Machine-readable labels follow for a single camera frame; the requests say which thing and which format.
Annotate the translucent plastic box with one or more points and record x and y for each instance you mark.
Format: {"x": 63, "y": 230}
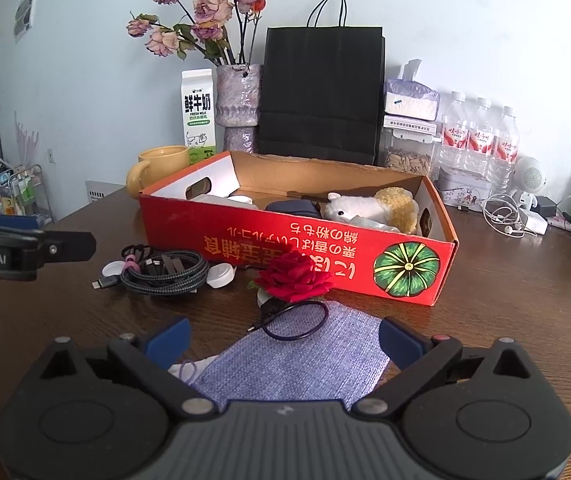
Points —
{"x": 235, "y": 200}

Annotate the white wall vent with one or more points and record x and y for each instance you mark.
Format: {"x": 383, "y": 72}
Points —
{"x": 103, "y": 191}

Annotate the purple cloth pouch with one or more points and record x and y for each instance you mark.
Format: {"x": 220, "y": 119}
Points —
{"x": 290, "y": 365}

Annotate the metal storage cart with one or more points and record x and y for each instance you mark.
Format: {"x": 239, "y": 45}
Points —
{"x": 20, "y": 195}

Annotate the red cardboard box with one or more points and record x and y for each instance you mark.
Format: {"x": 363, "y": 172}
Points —
{"x": 265, "y": 245}

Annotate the small white cap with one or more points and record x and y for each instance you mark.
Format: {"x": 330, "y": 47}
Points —
{"x": 264, "y": 300}

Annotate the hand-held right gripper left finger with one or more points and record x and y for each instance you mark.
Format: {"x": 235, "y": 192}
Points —
{"x": 170, "y": 341}

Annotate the black zip case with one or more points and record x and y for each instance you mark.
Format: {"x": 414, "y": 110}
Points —
{"x": 290, "y": 207}

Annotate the white floral tin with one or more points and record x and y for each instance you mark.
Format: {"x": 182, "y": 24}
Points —
{"x": 465, "y": 190}

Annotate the purple textured vase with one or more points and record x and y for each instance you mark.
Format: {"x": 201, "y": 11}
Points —
{"x": 238, "y": 100}

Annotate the plush sheep toy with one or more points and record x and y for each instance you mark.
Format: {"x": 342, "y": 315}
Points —
{"x": 360, "y": 207}

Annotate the wall paper sheet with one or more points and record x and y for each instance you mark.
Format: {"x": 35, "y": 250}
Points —
{"x": 25, "y": 10}

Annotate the water bottle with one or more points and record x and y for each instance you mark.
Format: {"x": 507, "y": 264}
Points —
{"x": 480, "y": 140}
{"x": 505, "y": 147}
{"x": 453, "y": 135}

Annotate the dried rose bouquet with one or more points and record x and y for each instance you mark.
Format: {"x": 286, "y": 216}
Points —
{"x": 213, "y": 10}

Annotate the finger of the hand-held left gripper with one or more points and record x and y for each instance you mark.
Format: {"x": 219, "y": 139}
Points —
{"x": 5, "y": 222}
{"x": 70, "y": 247}

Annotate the black power adapter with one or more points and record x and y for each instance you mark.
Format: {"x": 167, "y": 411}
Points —
{"x": 546, "y": 206}

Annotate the white earphones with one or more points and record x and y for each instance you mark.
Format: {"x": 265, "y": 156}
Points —
{"x": 513, "y": 228}

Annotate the white milk carton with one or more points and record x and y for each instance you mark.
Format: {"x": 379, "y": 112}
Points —
{"x": 198, "y": 110}

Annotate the flat white box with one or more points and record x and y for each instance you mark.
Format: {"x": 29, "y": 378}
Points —
{"x": 410, "y": 125}

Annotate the white charger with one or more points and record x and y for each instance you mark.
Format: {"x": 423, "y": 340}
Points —
{"x": 533, "y": 222}

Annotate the purple tissue pack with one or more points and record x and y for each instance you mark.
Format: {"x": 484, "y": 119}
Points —
{"x": 410, "y": 102}

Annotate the red artificial rose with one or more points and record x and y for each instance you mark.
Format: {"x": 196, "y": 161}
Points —
{"x": 290, "y": 277}

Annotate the black paper bag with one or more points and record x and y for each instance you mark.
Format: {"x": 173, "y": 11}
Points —
{"x": 320, "y": 100}

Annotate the clear jar of seeds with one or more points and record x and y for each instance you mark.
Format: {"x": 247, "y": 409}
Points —
{"x": 408, "y": 160}

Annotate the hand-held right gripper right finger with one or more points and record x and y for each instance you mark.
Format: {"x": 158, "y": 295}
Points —
{"x": 401, "y": 342}

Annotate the white tissue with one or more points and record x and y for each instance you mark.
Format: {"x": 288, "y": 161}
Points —
{"x": 210, "y": 360}

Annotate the yellow mug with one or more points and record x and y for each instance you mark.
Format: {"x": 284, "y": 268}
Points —
{"x": 165, "y": 165}

